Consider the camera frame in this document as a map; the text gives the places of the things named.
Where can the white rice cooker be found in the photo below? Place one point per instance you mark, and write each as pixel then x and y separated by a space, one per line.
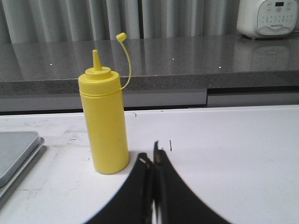
pixel 267 18

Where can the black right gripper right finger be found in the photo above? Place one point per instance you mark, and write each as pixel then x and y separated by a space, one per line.
pixel 175 202

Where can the grey stone counter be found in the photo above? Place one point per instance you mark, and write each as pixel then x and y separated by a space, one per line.
pixel 181 72

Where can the grey curtain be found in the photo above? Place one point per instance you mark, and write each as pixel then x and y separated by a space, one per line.
pixel 23 21

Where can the silver digital kitchen scale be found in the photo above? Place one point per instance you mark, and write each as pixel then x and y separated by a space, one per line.
pixel 17 150

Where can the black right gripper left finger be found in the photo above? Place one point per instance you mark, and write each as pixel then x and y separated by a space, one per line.
pixel 132 204

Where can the yellow squeeze bottle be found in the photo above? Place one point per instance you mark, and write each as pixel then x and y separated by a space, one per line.
pixel 102 102

